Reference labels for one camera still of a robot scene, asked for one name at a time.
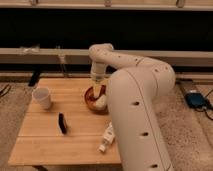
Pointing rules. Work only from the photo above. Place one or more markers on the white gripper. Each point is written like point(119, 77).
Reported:
point(97, 73)

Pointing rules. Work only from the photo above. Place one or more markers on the black eraser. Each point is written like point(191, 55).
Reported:
point(62, 123)

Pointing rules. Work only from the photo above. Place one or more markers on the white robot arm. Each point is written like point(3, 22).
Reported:
point(130, 90)

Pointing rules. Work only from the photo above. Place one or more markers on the red-brown bowl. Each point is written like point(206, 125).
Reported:
point(90, 100)

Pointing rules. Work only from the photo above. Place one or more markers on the white object in bowl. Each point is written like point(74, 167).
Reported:
point(100, 103)

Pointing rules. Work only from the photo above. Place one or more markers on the white paper cup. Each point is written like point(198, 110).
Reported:
point(42, 96)

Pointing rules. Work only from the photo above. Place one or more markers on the black table leg stand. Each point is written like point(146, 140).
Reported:
point(34, 78)

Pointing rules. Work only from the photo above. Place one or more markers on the blue device on floor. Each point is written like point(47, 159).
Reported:
point(195, 100)

